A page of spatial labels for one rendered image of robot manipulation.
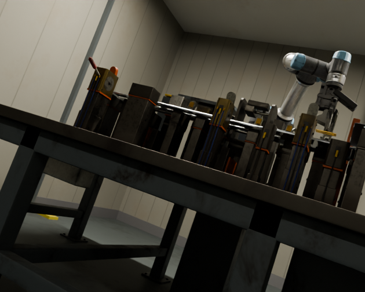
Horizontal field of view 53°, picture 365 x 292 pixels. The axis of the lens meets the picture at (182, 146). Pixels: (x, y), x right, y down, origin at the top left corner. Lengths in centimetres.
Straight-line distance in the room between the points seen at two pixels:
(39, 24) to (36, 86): 53
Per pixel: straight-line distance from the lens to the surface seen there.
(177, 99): 200
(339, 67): 173
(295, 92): 228
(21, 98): 344
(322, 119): 166
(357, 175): 122
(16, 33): 334
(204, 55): 520
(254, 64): 492
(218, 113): 152
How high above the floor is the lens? 61
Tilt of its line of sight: 7 degrees up
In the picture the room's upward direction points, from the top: 19 degrees clockwise
